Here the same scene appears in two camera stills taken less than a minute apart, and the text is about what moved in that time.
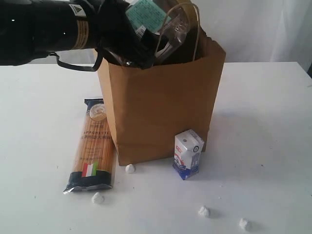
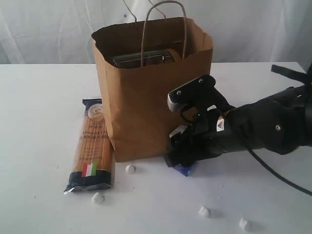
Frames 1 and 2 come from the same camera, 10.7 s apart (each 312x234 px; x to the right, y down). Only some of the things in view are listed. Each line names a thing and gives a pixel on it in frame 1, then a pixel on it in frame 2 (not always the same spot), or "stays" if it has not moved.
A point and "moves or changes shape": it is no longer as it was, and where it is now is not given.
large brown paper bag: x=147 y=107 stays
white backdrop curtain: x=249 y=31 stays
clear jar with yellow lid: x=173 y=21 moves or changes shape
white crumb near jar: x=204 y=211 stays
